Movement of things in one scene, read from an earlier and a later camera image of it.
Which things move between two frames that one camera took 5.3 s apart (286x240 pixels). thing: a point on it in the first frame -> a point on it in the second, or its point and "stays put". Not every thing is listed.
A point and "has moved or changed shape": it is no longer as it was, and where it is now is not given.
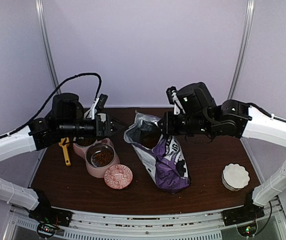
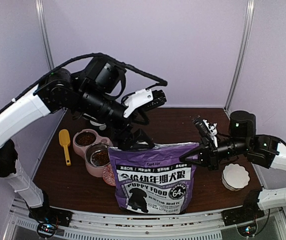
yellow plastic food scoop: x=64 y=142 stays put
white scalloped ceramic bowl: x=234 y=177 stays put
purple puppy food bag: x=160 y=152 has moved or changed shape
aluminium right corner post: x=242 y=52 stays put
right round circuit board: x=247 y=230 stays put
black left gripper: x=107 y=127 -> x=127 y=143
